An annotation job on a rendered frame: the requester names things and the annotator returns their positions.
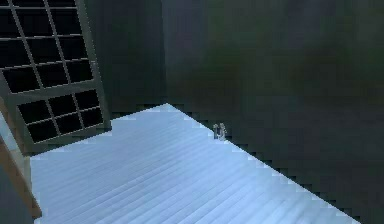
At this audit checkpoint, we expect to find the small grey floor object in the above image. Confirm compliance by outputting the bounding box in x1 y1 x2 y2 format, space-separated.
212 122 228 141

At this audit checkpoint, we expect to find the dark glass paned door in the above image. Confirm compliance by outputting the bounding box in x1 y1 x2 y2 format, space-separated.
0 0 113 157

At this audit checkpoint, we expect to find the brown wooden furniture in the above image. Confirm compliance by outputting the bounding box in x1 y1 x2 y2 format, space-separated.
0 96 43 224

